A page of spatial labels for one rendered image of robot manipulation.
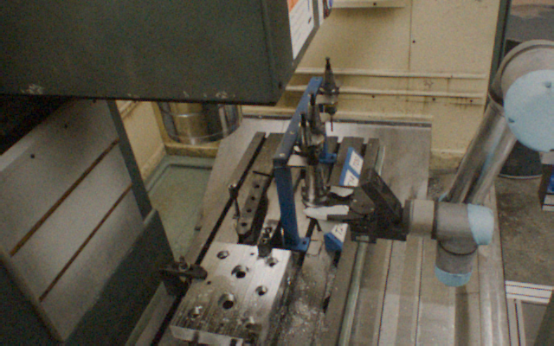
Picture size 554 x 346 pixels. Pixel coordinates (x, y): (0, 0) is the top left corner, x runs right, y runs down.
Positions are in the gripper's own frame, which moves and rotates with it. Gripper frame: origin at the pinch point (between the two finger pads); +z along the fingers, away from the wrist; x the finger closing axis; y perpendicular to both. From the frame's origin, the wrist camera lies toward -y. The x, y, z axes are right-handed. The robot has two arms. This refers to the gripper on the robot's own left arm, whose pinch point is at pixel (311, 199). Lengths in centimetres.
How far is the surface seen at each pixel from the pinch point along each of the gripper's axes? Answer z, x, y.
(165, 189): 92, 79, 73
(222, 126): 15.3, -3.2, -18.7
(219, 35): 9.1, -10.9, -39.9
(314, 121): 8.2, 38.9, 5.5
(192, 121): 19.7, -6.1, -21.3
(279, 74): 1.3, -8.3, -32.5
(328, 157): 11, 68, 39
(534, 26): -76, 209, 43
